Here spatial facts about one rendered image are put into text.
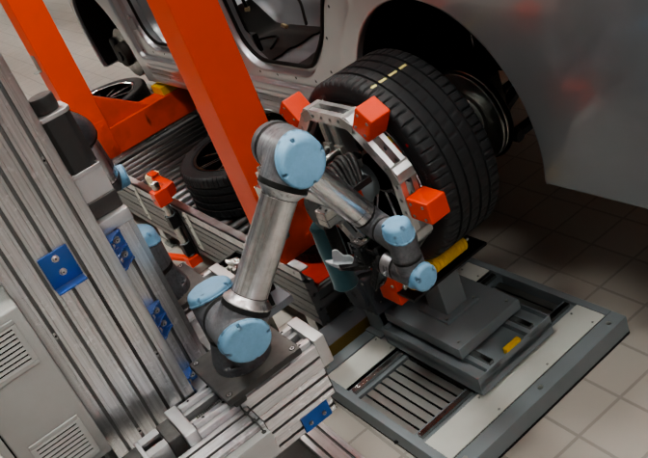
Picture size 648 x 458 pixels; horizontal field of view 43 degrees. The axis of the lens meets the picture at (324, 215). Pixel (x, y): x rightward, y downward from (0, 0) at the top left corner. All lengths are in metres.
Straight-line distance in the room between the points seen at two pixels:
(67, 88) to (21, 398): 2.73
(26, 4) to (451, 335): 2.73
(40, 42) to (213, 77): 1.93
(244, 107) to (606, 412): 1.51
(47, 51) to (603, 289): 2.92
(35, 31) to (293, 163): 2.88
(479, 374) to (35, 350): 1.46
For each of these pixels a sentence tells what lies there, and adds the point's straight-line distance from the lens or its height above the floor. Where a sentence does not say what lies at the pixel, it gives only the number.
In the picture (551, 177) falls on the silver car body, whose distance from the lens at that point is 2.44.
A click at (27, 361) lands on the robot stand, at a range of 1.98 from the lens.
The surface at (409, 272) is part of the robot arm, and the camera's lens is 2.03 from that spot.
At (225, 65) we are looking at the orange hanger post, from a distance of 2.68.
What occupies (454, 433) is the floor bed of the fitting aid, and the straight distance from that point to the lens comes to 2.73.
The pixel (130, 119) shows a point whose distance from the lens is 4.66.
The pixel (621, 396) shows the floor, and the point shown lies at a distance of 2.83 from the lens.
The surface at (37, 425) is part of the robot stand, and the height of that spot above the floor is 0.95.
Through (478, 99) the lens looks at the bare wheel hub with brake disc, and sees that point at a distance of 2.65.
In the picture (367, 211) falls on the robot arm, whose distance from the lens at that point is 2.05.
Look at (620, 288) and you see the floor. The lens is 3.22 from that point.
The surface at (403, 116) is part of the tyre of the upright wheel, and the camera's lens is 2.32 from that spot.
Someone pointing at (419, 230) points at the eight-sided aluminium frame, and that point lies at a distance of 2.39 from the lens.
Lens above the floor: 2.02
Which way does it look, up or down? 28 degrees down
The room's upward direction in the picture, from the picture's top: 22 degrees counter-clockwise
